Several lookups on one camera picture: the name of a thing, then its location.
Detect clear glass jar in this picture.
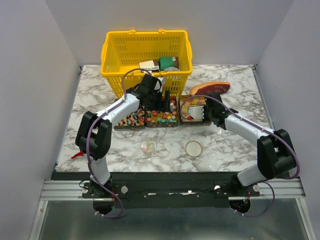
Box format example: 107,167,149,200
140,139,157,158

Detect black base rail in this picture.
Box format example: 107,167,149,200
44,171,299,214

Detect black flat box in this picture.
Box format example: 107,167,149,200
140,69,160,74

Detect round jar lid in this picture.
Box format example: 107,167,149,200
185,140,203,157

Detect tin of lollipops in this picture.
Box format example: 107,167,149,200
114,109,145,131

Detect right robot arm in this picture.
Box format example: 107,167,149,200
205,93,300,196

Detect red chili pepper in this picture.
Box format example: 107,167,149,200
71,151,84,159

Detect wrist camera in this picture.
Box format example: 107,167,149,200
156,77,166,89
187,105,207,122

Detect white brown box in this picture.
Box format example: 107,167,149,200
139,59,160,72

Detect tin of star candies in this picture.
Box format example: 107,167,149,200
144,96,178,128

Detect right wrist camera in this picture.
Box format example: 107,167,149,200
187,105,207,122

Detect fake meat slice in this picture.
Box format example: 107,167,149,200
189,81,231,95

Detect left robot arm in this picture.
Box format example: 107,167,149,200
75,73,166,198

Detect yellow plastic shopping basket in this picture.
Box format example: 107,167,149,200
100,29,193,98

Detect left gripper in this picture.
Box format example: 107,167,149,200
145,89,171,113

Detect grey pouch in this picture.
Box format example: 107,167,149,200
163,66,181,73

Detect green brown package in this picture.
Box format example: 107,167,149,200
158,56,180,71

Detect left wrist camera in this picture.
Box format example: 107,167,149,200
156,77,166,89

